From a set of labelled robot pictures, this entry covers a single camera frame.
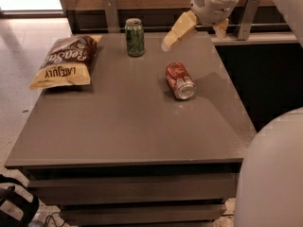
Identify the red coke can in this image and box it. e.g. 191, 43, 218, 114
166, 61, 196, 100

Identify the right metal bracket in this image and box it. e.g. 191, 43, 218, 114
236, 0, 260, 41

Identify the grey drawer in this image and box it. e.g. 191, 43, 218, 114
29, 173, 238, 205
60, 204, 226, 226

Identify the left metal bracket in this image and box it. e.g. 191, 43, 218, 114
103, 0, 120, 33

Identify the brown yellow chip bag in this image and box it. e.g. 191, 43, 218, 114
29, 35, 102, 90

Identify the top grey drawer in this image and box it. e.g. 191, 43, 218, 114
29, 173, 238, 205

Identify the metal bracket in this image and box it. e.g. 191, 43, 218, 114
103, 0, 120, 33
236, 0, 260, 41

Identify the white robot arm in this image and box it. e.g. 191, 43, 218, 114
162, 0, 303, 227

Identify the grey counter ledge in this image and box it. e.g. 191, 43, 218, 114
210, 32, 298, 46

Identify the lower grey drawer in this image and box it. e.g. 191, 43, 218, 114
60, 204, 226, 226

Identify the grey drawer cabinet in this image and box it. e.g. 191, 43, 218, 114
6, 32, 255, 227

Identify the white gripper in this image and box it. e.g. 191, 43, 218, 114
161, 0, 239, 52

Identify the green soda can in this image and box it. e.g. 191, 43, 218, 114
125, 18, 145, 57

